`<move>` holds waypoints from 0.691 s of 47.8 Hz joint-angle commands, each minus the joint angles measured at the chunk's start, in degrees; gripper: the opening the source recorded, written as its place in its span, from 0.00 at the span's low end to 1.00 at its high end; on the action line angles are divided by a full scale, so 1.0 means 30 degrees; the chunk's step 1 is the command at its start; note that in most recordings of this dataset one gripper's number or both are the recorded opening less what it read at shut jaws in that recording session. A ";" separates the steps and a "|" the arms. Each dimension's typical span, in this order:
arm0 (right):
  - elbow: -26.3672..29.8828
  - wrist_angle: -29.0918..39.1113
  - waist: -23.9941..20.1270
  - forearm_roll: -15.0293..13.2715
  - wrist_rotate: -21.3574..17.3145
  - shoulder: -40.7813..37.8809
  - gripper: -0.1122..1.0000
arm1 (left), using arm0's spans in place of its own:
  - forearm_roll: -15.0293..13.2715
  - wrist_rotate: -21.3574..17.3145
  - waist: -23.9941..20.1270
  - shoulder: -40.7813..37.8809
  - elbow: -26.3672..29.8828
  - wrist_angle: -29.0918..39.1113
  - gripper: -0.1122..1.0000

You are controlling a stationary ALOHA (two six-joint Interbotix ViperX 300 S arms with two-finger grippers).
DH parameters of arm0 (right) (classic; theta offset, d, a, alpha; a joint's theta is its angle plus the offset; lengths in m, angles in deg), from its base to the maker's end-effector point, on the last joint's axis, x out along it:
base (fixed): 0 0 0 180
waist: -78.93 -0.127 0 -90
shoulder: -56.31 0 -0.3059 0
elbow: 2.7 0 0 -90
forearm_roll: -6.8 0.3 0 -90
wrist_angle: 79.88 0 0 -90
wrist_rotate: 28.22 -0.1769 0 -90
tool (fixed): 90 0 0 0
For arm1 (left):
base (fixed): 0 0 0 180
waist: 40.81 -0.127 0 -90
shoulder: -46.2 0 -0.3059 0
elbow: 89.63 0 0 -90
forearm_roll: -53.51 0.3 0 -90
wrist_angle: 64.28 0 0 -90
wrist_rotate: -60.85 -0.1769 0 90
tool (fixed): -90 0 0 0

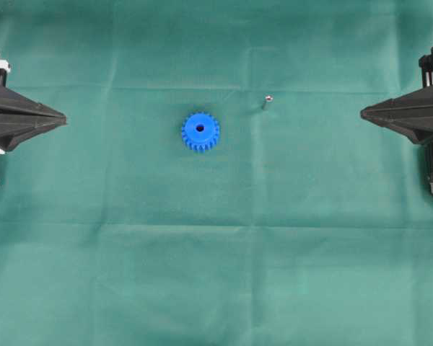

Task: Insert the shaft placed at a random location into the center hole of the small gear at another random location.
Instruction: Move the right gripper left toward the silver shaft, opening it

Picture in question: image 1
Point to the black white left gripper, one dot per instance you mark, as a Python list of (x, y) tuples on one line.
[(34, 118)]

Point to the green table cloth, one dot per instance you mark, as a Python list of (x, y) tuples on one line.
[(304, 225)]

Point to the blue plastic gear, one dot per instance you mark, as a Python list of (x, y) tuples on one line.
[(200, 132)]

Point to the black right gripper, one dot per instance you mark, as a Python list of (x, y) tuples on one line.
[(418, 101)]

